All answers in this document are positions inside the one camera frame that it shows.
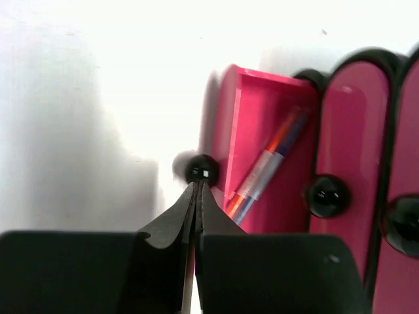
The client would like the pink top drawer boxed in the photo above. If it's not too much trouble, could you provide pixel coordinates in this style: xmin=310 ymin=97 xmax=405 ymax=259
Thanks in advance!
xmin=373 ymin=63 xmax=418 ymax=313

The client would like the pink bottom drawer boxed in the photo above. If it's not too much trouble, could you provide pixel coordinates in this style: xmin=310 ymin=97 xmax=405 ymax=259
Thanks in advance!
xmin=202 ymin=65 xmax=323 ymax=235

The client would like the pink drawer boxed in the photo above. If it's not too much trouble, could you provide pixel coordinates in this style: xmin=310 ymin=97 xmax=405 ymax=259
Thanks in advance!
xmin=306 ymin=61 xmax=390 ymax=277
xmin=373 ymin=63 xmax=418 ymax=313
xmin=202 ymin=65 xmax=323 ymax=235

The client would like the black drawer cabinet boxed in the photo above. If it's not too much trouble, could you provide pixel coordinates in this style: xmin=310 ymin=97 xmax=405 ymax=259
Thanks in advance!
xmin=302 ymin=49 xmax=418 ymax=302

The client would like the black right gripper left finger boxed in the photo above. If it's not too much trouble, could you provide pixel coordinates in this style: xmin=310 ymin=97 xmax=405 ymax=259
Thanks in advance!
xmin=1 ymin=183 xmax=196 ymax=313

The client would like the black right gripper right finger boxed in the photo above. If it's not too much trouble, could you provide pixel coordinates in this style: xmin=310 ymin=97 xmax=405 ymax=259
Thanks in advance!
xmin=196 ymin=183 xmax=371 ymax=313

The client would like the thin orange highlighter pen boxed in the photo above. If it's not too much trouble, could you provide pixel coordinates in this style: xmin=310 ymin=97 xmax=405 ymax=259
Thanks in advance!
xmin=226 ymin=107 xmax=301 ymax=218

